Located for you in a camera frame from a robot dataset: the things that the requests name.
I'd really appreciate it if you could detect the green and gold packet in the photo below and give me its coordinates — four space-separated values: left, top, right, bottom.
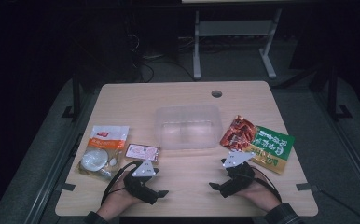
244 125 296 175

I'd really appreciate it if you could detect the white metal desk frame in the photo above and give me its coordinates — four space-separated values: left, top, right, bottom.
192 8 284 80

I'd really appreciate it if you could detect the clear plastic container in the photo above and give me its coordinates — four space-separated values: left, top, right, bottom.
154 105 224 151

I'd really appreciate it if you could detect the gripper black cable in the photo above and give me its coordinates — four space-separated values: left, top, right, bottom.
101 161 145 205
252 167 283 203

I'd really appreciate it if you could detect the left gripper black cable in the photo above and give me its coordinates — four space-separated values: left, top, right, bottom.
101 161 145 205

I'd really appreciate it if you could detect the person's left hand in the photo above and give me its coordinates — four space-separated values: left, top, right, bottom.
96 171 145 222

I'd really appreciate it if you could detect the person's right hand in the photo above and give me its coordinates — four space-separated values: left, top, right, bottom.
235 172 283 213

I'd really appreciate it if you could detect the small pink food packet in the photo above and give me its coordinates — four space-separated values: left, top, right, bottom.
124 143 161 162

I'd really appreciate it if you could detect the black metal stand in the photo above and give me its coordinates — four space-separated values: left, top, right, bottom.
61 70 83 121
326 64 353 121

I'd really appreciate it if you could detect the white and orange food packet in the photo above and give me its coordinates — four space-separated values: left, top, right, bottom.
76 124 130 181

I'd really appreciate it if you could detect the red snack packet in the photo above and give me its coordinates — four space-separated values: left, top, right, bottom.
219 115 257 152

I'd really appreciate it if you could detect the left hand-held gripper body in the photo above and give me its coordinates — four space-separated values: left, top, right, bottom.
123 160 160 205

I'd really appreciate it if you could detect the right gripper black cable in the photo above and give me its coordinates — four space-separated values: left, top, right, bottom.
252 167 283 203

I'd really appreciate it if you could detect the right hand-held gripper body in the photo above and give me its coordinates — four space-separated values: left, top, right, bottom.
219 150 257 199

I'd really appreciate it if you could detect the thin black floor cable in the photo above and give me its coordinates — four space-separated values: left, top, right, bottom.
317 187 360 224

